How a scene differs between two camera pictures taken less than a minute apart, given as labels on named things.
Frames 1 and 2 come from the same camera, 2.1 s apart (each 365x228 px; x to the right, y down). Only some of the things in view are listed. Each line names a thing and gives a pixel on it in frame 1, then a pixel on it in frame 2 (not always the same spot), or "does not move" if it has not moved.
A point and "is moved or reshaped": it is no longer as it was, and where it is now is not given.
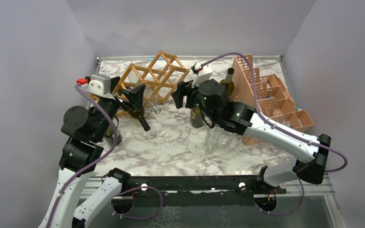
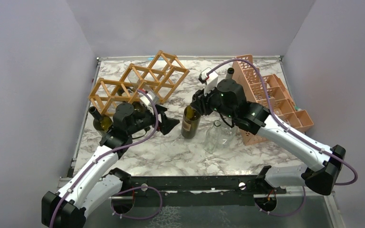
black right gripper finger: x=135 y=96 -> x=167 y=123
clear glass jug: x=217 y=140 does not move
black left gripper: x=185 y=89 -> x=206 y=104
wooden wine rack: x=158 y=71 does not move
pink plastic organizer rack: x=273 y=100 does not move
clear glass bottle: x=149 y=98 is moved or reshaped
